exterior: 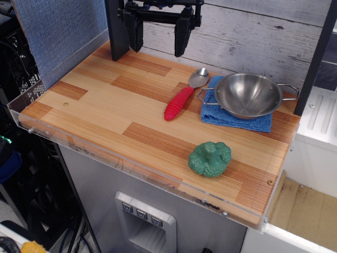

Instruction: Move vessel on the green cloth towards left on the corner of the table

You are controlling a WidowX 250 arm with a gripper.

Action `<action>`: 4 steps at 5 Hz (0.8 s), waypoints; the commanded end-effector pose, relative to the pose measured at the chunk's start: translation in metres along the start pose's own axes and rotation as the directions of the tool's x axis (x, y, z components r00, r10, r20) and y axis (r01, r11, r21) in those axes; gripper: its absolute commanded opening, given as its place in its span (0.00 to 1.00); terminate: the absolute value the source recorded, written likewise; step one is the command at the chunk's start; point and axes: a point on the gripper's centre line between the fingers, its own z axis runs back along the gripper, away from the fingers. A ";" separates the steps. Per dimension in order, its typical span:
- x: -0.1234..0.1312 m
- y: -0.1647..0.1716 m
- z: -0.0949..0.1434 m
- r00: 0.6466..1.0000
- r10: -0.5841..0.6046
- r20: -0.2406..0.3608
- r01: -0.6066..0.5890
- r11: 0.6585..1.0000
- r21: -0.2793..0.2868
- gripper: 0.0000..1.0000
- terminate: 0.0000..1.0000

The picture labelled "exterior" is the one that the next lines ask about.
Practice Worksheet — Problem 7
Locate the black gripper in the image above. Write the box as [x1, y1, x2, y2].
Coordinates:
[117, 1, 204, 57]

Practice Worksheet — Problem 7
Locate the silver metal bowl with handles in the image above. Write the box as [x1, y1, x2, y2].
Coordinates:
[197, 73, 300, 120]

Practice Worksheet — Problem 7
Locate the blue fabric panel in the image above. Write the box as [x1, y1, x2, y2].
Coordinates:
[12, 0, 108, 89]

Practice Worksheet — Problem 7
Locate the blue folded cloth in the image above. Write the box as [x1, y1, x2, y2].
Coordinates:
[201, 75, 272, 133]

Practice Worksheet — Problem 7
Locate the clear acrylic table guard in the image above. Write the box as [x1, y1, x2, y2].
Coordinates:
[6, 28, 297, 235]

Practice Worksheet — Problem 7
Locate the green toy broccoli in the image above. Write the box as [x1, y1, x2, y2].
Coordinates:
[188, 142, 232, 178]

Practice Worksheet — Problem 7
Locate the black plastic crate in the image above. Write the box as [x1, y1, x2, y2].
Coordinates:
[0, 7, 42, 106]

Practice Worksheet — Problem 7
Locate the silver toy fridge cabinet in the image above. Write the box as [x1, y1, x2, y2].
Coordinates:
[61, 147, 246, 252]

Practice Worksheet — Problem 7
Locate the grey ice dispenser panel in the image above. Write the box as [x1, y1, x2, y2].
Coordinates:
[115, 191, 177, 252]

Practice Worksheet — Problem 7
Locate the white toy sink unit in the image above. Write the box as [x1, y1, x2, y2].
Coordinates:
[242, 87, 336, 252]

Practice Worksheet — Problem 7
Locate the yellow black object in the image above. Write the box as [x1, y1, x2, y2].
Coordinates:
[21, 241, 47, 253]

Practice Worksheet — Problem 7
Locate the dark left vertical post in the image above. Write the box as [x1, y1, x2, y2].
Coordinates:
[104, 0, 130, 61]

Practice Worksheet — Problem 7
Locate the dark vertical post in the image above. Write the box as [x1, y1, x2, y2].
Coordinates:
[293, 0, 336, 116]
[104, 0, 130, 61]

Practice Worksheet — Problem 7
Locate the red handled silver spoon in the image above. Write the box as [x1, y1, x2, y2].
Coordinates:
[164, 67, 209, 121]

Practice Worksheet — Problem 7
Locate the dark right vertical post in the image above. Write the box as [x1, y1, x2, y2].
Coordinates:
[293, 0, 336, 116]

